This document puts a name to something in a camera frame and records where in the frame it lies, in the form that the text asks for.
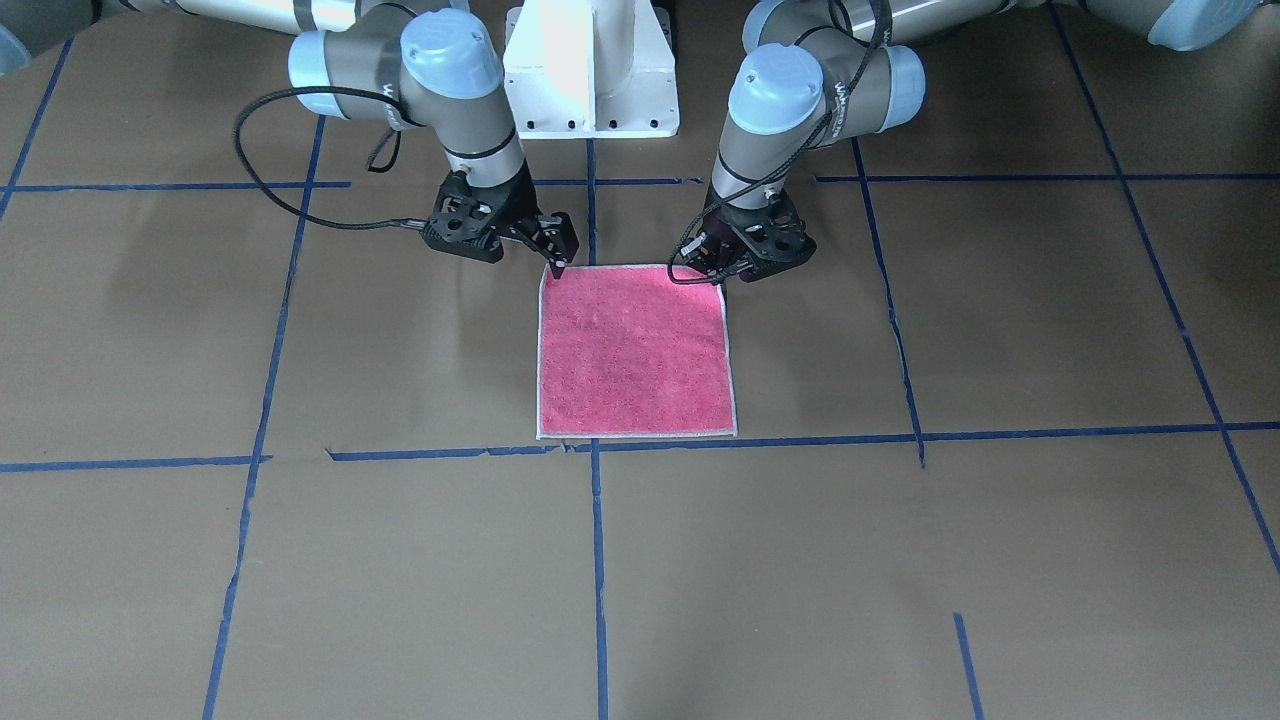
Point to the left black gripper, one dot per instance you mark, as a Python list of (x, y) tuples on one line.
[(724, 237)]

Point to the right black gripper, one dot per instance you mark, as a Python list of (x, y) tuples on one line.
[(519, 206)]

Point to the pink towel white edge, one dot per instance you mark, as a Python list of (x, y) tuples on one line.
[(629, 351)]

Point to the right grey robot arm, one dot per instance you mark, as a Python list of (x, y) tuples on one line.
[(404, 64)]

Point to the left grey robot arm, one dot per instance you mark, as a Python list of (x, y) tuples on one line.
[(815, 73)]

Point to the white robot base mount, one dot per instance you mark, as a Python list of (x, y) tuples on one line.
[(591, 69)]

